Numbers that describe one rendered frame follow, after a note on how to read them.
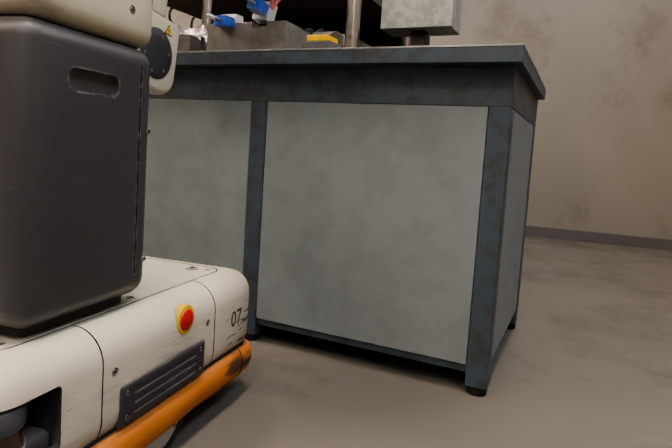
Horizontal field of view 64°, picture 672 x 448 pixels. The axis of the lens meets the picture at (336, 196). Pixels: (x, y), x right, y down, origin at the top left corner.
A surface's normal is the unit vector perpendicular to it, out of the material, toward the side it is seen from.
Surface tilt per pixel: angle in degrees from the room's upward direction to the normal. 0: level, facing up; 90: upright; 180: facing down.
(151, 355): 90
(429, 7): 90
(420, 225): 90
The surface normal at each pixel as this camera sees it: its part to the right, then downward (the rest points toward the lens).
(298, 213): -0.42, 0.04
